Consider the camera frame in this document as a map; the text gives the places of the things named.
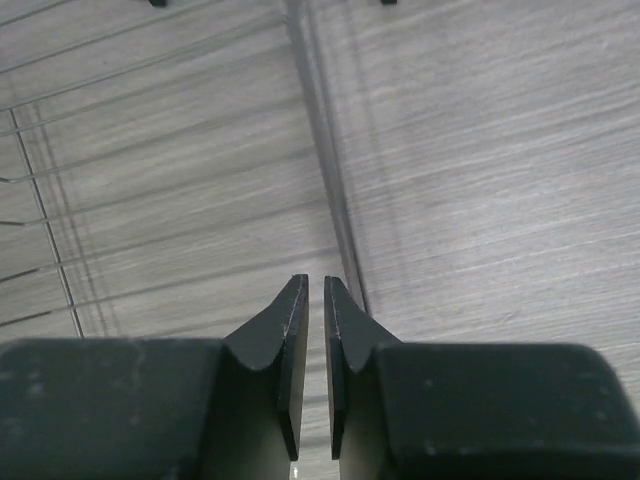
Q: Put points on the black wire dish rack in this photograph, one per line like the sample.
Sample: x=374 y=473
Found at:
x=164 y=166

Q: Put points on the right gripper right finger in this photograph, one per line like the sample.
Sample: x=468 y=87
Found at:
x=402 y=410

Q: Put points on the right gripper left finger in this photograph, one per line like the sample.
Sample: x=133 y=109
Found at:
x=159 y=408

